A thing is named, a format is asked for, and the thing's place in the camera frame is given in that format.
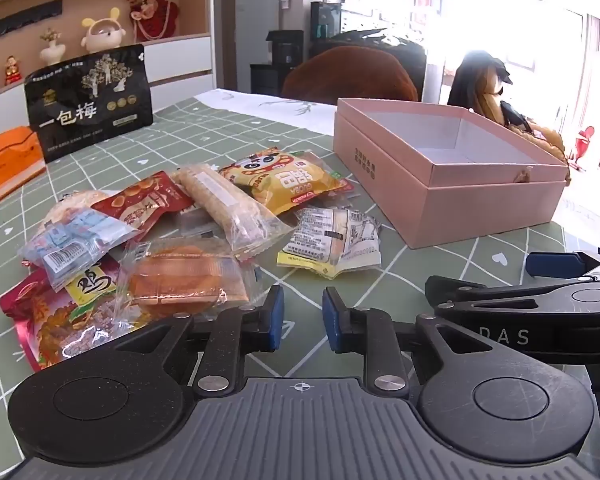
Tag large red chicken snack packet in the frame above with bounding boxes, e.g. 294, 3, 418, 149
0, 255, 153, 371

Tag red and gold figurine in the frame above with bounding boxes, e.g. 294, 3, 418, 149
4, 55, 23, 86

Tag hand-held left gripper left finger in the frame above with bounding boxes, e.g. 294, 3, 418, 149
112, 285, 286, 397

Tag round bread packet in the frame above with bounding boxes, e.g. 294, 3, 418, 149
37, 189, 113, 233

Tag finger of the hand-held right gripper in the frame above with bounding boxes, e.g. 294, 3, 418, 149
424, 274, 573, 318
526, 247, 600, 282

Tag wooden wall shelf unit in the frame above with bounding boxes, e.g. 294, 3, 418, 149
0, 0, 216, 131

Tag small black cabinet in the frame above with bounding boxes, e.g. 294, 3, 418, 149
250, 63, 286, 96

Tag black jacket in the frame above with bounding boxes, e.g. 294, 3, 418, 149
452, 50, 513, 111

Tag yellow panda snack packet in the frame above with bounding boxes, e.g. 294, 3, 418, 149
219, 150, 348, 216

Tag white vase with flowers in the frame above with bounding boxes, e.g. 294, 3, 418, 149
39, 27, 67, 66

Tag white and yellow snack packet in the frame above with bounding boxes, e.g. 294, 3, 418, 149
276, 206, 383, 280

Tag orange box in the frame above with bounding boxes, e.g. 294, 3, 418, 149
0, 126, 47, 213

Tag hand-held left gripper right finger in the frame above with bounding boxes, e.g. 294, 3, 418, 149
322, 287, 496, 399

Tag white rabbit figurine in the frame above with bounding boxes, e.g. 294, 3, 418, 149
80, 7, 128, 53

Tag red floral decoration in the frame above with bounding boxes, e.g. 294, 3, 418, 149
126, 0, 181, 43

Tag round orange cake packet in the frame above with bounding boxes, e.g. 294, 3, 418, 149
115, 240, 261, 318

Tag red ornament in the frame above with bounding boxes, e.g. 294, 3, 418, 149
572, 127, 596, 163

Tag green checked tablecloth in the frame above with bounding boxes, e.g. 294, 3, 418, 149
0, 87, 581, 461

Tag pink cardboard box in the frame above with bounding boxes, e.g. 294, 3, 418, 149
332, 97, 570, 250

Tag black water dispenser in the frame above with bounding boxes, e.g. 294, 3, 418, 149
266, 30, 305, 68

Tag black scalloped trim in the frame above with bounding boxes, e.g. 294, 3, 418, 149
0, 0, 63, 46

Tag fish tank with stand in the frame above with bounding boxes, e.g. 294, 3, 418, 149
310, 1, 428, 103

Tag brown massage chair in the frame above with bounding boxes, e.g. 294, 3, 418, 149
447, 50, 571, 186

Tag clear bag of blue-white candies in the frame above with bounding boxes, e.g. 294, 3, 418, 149
20, 205, 138, 291

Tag black plum bag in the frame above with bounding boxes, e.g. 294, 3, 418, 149
24, 44, 154, 163

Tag long clear biscuit packet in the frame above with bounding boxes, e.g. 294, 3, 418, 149
171, 162, 296, 261

